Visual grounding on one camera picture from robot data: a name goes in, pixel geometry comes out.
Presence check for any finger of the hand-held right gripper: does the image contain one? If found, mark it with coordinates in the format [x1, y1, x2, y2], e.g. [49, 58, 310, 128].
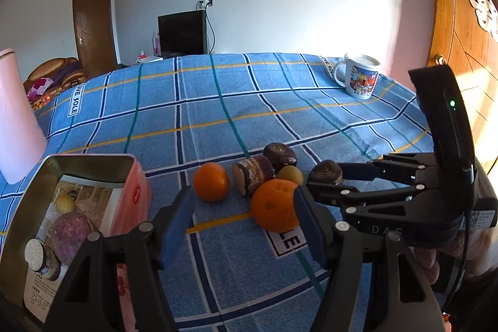
[336, 152, 438, 187]
[307, 180, 463, 243]

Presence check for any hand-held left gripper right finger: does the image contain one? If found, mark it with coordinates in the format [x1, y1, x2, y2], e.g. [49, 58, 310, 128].
[293, 185, 448, 332]

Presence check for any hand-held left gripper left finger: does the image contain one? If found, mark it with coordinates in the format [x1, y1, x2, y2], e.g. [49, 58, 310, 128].
[45, 186, 197, 332]

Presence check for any round chocolate cake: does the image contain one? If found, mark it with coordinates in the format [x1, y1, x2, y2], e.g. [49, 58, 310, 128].
[263, 143, 298, 167]
[309, 160, 345, 185]

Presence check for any large orange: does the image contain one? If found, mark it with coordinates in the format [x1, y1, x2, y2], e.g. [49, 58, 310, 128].
[250, 179, 301, 233]

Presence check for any pink metal tin box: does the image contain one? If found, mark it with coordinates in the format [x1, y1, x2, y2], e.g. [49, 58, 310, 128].
[0, 154, 152, 329]

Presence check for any person's right hand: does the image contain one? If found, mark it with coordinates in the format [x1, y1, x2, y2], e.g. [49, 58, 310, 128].
[406, 227, 498, 284]

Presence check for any yellow-green round fruit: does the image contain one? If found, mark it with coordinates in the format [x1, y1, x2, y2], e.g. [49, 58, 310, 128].
[277, 166, 304, 185]

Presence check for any small orange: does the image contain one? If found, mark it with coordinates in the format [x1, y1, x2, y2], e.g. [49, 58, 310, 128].
[193, 162, 230, 203]

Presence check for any chocolate roll cake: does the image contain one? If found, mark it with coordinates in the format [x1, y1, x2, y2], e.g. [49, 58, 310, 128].
[232, 155, 276, 197]

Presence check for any printed paper leaflet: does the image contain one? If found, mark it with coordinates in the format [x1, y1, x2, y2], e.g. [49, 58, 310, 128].
[23, 172, 129, 311]

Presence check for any white printed mug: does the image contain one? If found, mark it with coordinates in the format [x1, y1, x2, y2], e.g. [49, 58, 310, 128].
[334, 53, 381, 99]

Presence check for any orange wooden door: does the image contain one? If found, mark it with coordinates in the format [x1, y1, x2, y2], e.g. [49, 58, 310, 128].
[425, 0, 498, 177]

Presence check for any purple round fruit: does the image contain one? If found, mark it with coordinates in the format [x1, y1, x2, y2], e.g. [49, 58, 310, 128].
[51, 212, 94, 267]

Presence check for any small yellow fruit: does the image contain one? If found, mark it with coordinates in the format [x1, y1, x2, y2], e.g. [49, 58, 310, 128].
[56, 194, 76, 215]

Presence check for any white door sticker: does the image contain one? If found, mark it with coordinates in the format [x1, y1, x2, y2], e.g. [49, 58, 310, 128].
[469, 0, 498, 43]

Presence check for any blue plaid blanket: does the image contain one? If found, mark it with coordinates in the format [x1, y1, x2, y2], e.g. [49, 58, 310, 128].
[0, 52, 448, 332]

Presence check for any purple cloth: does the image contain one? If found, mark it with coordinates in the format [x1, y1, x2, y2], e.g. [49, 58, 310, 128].
[49, 62, 84, 86]

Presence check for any black television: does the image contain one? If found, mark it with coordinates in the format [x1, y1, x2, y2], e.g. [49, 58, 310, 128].
[157, 10, 208, 56]

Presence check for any pink floral cushion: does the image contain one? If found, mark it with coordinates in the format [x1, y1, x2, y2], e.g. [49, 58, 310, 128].
[26, 78, 54, 97]

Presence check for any pink cone-shaped vase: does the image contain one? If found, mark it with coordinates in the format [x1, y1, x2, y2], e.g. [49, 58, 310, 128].
[0, 48, 48, 185]

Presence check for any brown sofa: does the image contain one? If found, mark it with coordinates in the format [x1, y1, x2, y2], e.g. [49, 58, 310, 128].
[23, 57, 88, 91]

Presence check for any brown room door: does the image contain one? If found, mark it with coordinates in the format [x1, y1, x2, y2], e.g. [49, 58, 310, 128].
[72, 0, 118, 80]

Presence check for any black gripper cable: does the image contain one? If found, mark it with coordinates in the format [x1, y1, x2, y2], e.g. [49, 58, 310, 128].
[444, 231, 473, 317]

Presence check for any black power cable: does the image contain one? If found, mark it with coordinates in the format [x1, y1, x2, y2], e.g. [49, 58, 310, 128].
[204, 5, 217, 54]

